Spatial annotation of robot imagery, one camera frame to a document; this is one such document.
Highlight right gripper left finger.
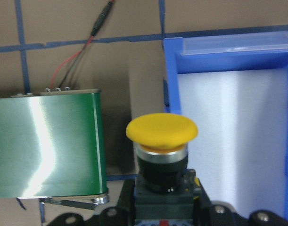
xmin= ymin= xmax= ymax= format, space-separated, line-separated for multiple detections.
xmin=115 ymin=182 xmax=135 ymax=226

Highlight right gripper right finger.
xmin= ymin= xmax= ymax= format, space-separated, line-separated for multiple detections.
xmin=192 ymin=178 xmax=211 ymax=226

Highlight yellow push button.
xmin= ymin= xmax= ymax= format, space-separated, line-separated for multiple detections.
xmin=126 ymin=113 xmax=198 ymax=220

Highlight green conveyor belt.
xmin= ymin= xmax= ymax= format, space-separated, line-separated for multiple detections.
xmin=0 ymin=89 xmax=108 ymax=209

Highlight right blue plastic bin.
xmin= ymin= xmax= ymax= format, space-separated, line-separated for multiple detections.
xmin=164 ymin=32 xmax=288 ymax=220

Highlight red black conveyor wires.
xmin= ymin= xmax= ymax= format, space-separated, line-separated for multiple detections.
xmin=50 ymin=0 xmax=116 ymax=89

